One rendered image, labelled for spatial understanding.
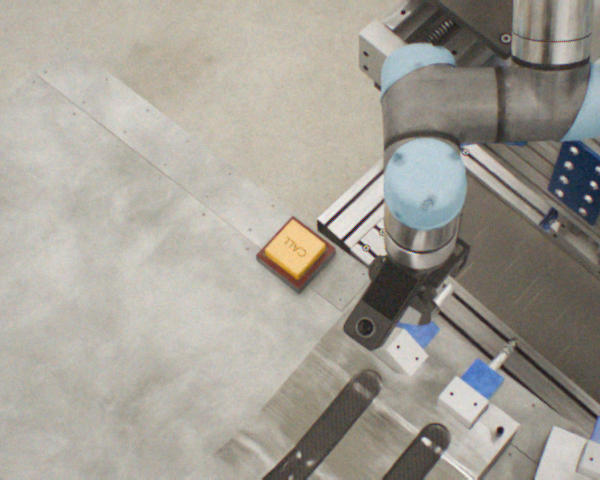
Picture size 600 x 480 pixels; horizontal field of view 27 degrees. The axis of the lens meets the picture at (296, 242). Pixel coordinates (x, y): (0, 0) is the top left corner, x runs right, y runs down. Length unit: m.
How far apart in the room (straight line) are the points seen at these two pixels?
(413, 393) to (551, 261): 0.87
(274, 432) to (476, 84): 0.56
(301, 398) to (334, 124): 1.24
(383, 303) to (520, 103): 0.26
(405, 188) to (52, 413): 0.72
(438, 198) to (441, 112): 0.10
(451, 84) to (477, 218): 1.20
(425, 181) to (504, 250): 1.25
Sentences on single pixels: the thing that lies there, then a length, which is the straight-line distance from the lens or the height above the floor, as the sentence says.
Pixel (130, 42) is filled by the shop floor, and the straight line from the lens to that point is 2.88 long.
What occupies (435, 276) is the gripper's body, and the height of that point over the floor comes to 1.15.
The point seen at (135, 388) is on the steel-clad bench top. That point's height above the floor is 0.80.
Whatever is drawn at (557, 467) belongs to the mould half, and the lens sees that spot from 1.59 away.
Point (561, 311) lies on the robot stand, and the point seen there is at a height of 0.21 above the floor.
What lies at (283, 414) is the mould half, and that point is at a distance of 1.56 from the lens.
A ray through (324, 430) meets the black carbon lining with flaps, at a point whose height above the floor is 0.88.
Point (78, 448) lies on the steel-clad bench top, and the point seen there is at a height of 0.80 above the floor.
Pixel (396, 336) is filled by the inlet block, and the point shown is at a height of 0.94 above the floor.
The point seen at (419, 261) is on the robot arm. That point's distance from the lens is 1.25.
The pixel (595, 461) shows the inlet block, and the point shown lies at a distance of 1.57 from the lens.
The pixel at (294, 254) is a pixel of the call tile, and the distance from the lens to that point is 1.68.
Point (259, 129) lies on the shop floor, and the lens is 2.72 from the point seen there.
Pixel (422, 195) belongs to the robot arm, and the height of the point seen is 1.36.
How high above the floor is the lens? 2.39
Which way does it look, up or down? 67 degrees down
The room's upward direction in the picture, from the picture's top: 6 degrees counter-clockwise
